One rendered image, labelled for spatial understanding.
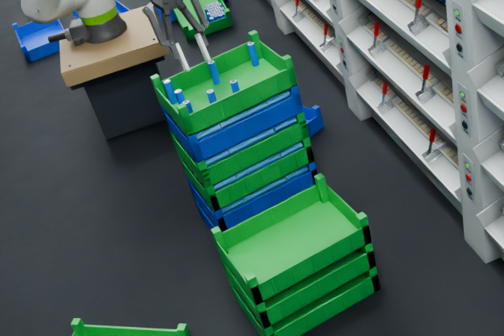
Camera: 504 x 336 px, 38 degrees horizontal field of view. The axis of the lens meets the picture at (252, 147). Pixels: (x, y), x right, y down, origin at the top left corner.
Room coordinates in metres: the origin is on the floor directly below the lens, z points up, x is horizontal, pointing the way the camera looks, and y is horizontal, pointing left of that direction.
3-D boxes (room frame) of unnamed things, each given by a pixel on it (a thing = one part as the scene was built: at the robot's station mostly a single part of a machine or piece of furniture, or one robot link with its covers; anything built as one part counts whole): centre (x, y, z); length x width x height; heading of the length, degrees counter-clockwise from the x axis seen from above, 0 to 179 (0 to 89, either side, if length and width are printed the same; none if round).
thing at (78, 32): (2.30, 0.42, 0.36); 0.26 x 0.15 x 0.06; 86
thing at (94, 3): (2.29, 0.38, 0.48); 0.16 x 0.13 x 0.19; 122
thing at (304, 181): (1.57, 0.02, 0.12); 0.30 x 0.20 x 0.08; 107
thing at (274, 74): (1.57, 0.02, 0.44); 0.30 x 0.20 x 0.08; 107
